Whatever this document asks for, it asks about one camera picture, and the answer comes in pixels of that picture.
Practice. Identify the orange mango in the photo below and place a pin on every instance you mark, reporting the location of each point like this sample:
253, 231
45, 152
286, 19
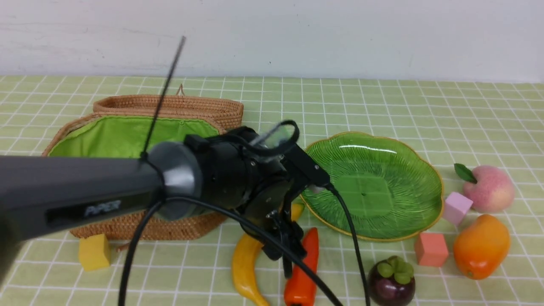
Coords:
481, 248

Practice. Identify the yellow foam cube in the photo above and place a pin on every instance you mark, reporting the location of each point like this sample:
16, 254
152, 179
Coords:
94, 252

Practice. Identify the yellow banana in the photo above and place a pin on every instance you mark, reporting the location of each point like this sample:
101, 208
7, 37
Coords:
243, 270

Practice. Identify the purple mangosteen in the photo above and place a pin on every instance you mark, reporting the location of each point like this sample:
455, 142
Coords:
391, 282

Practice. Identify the orange red pepper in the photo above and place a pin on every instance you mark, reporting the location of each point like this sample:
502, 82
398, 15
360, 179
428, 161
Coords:
300, 290

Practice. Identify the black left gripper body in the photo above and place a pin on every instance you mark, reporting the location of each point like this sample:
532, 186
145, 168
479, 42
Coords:
269, 210

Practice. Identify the woven wicker basket lid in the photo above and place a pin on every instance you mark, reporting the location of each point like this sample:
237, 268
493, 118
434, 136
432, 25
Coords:
226, 113

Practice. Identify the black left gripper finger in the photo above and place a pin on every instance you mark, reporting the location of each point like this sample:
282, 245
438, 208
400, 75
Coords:
287, 267

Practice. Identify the green glass leaf plate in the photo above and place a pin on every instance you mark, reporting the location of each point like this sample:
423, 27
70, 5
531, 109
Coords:
391, 193

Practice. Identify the green fabric basket lining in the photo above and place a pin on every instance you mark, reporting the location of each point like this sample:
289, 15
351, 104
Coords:
110, 136

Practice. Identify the salmon foam cube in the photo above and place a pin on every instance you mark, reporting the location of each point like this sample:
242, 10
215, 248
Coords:
431, 249

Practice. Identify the pink foam cube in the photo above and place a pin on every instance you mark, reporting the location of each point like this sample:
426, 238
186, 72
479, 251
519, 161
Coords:
456, 207

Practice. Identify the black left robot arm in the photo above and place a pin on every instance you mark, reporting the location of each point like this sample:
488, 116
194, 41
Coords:
234, 172

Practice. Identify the woven wicker basket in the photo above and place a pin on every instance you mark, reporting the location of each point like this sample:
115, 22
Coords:
122, 228

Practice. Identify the pink peach with leaf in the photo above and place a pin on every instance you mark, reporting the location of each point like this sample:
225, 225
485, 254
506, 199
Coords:
490, 188

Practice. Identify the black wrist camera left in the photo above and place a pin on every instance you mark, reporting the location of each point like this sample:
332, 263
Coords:
305, 172

